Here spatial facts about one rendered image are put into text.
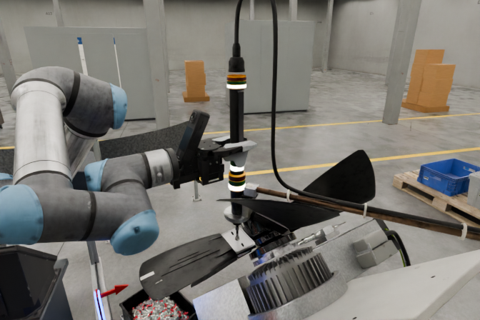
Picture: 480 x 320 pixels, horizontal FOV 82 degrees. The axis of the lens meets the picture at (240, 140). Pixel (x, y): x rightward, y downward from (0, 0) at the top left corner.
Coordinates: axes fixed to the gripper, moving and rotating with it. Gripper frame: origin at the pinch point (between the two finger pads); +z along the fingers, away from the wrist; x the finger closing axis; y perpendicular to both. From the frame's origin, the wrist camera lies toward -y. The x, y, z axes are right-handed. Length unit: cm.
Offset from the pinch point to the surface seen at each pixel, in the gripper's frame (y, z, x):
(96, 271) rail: 62, -40, -49
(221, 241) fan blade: 28.3, -7.5, -1.6
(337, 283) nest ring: 32.0, 11.2, 22.2
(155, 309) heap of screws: 62, -24, -21
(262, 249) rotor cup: 28.9, 0.7, 6.2
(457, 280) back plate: 11.4, 9.3, 43.2
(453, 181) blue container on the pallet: 117, 292, -54
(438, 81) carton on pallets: 69, 771, -298
